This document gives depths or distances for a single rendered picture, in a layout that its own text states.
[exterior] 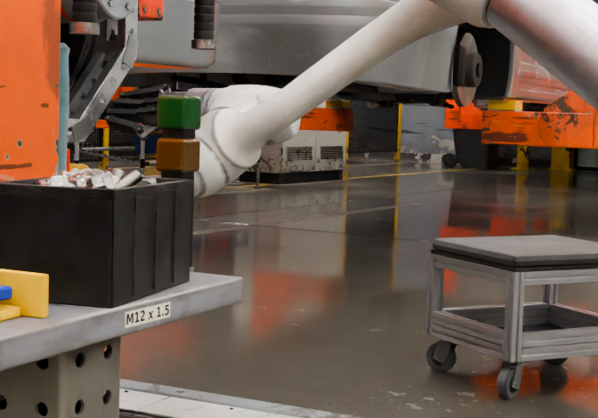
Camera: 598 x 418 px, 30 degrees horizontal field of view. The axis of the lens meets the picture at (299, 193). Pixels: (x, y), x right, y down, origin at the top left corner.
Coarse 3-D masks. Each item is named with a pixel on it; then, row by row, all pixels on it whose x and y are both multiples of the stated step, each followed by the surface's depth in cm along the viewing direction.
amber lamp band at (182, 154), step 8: (160, 144) 131; (168, 144) 130; (176, 144) 130; (184, 144) 130; (192, 144) 131; (160, 152) 131; (168, 152) 131; (176, 152) 130; (184, 152) 130; (192, 152) 131; (160, 160) 131; (168, 160) 131; (176, 160) 130; (184, 160) 130; (192, 160) 132; (160, 168) 131; (168, 168) 131; (176, 168) 130; (184, 168) 130; (192, 168) 132
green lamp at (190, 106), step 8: (160, 96) 131; (168, 96) 130; (176, 96) 130; (184, 96) 130; (192, 96) 131; (160, 104) 131; (168, 104) 130; (176, 104) 130; (184, 104) 129; (192, 104) 131; (200, 104) 132; (160, 112) 131; (168, 112) 130; (176, 112) 130; (184, 112) 130; (192, 112) 131; (200, 112) 133; (160, 120) 131; (168, 120) 130; (176, 120) 130; (184, 120) 130; (192, 120) 131; (200, 120) 133; (160, 128) 131; (168, 128) 131; (176, 128) 130; (184, 128) 130; (192, 128) 131
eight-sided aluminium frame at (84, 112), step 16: (128, 16) 208; (112, 32) 212; (128, 32) 208; (112, 48) 209; (128, 48) 208; (96, 64) 207; (112, 64) 205; (128, 64) 209; (80, 80) 205; (96, 80) 203; (112, 80) 206; (80, 96) 203; (96, 96) 201; (112, 96) 205; (80, 112) 198; (96, 112) 201; (80, 128) 197
